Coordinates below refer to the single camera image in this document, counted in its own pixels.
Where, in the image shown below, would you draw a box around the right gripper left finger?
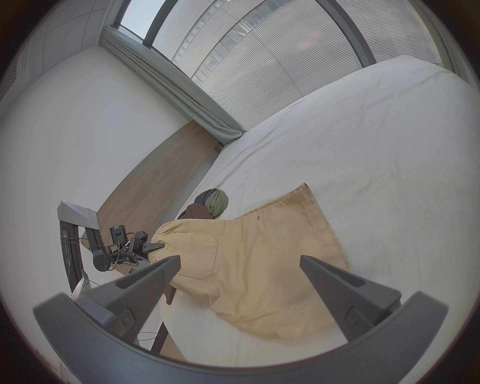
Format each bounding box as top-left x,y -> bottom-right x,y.
77,255 -> 182,346

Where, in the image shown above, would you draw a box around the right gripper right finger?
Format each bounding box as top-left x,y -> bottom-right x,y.
299,255 -> 403,344

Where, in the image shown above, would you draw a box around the beige shorts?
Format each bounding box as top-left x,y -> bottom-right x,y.
148,182 -> 353,342

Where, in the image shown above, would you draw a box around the pile of clothes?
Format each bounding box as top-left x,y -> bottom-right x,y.
177,188 -> 229,222

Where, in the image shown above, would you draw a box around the bed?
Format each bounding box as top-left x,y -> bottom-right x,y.
80,55 -> 480,368

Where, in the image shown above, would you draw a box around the grey-green curtain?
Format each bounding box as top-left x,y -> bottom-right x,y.
100,25 -> 247,145

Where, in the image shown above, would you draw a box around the window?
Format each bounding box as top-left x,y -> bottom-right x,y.
119,0 -> 467,140

